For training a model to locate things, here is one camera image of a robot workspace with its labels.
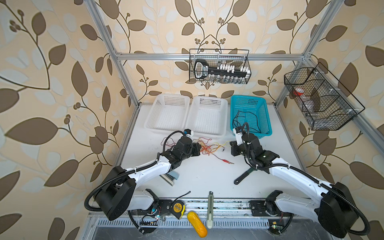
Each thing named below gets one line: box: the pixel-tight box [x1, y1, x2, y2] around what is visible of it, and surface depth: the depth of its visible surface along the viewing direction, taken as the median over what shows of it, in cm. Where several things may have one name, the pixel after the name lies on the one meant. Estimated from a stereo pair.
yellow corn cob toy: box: [187, 211, 208, 238], surface depth 69 cm
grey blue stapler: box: [159, 170, 180, 187], surface depth 84 cm
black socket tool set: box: [194, 59, 251, 80], surface depth 84 cm
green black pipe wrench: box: [234, 167, 258, 185], surface depth 86 cm
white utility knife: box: [207, 191, 214, 229], surface depth 75 cm
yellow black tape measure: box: [169, 199, 186, 220], surface depth 73 cm
